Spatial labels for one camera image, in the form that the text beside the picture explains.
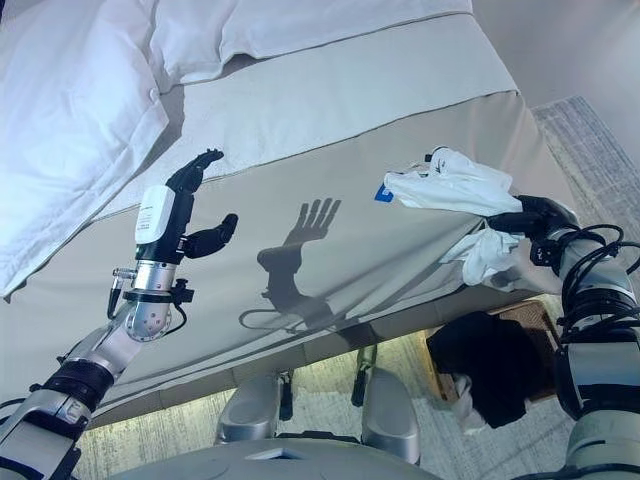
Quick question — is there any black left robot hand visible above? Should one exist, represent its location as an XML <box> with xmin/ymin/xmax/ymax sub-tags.
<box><xmin>133</xmin><ymin>147</ymin><xmax>241</xmax><ymax>264</ymax></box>

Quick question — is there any cream garment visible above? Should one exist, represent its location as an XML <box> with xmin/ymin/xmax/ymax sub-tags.
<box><xmin>449</xmin><ymin>373</ymin><xmax>490</xmax><ymax>435</ymax></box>

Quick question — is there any silver right robot leg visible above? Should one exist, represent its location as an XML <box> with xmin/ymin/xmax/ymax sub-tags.
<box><xmin>349</xmin><ymin>344</ymin><xmax>422</xmax><ymax>465</ymax></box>

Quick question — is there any bed with beige cover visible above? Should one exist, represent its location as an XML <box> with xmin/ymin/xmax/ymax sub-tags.
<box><xmin>0</xmin><ymin>0</ymin><xmax>587</xmax><ymax>432</ymax></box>

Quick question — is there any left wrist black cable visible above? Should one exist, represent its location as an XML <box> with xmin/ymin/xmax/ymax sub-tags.
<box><xmin>105</xmin><ymin>266</ymin><xmax>189</xmax><ymax>340</ymax></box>

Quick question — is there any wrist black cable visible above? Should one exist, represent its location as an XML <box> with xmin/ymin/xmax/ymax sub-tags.
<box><xmin>558</xmin><ymin>223</ymin><xmax>640</xmax><ymax>346</ymax></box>
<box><xmin>105</xmin><ymin>266</ymin><xmax>189</xmax><ymax>340</ymax></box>

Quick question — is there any white duvet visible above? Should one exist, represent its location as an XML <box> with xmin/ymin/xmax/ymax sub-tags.
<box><xmin>0</xmin><ymin>0</ymin><xmax>475</xmax><ymax>300</ymax></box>

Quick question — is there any white garment with blue label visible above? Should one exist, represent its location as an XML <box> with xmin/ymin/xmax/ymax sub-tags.
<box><xmin>374</xmin><ymin>145</ymin><xmax>525</xmax><ymax>288</ymax></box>

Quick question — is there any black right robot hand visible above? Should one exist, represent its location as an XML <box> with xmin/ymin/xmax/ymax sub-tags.
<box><xmin>486</xmin><ymin>194</ymin><xmax>582</xmax><ymax>242</ymax></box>

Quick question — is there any woven wicker basket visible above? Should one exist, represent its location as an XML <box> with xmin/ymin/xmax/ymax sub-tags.
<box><xmin>424</xmin><ymin>298</ymin><xmax>565</xmax><ymax>405</ymax></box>

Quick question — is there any grey robot torso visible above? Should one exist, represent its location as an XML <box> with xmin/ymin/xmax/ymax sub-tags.
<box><xmin>106</xmin><ymin>433</ymin><xmax>442</xmax><ymax>480</ymax></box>

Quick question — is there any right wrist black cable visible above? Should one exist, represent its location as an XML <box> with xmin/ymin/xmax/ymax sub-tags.
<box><xmin>558</xmin><ymin>223</ymin><xmax>640</xmax><ymax>346</ymax></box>

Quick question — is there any black garment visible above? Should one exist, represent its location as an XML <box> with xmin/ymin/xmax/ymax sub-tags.
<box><xmin>425</xmin><ymin>310</ymin><xmax>560</xmax><ymax>431</ymax></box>

